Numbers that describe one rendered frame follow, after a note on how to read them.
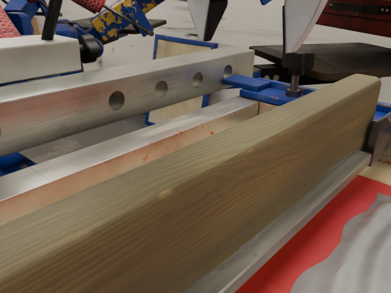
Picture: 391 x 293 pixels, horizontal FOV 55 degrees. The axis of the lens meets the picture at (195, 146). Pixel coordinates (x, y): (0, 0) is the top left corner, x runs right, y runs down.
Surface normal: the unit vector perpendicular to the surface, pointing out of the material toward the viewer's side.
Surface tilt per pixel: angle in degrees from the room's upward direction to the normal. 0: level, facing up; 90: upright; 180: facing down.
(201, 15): 90
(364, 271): 31
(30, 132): 90
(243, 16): 90
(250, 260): 0
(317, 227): 0
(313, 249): 0
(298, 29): 90
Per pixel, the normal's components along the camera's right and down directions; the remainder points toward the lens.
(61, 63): 0.75, 0.29
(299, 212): 0.02, -0.91
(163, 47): -0.64, 0.13
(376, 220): 0.33, -0.64
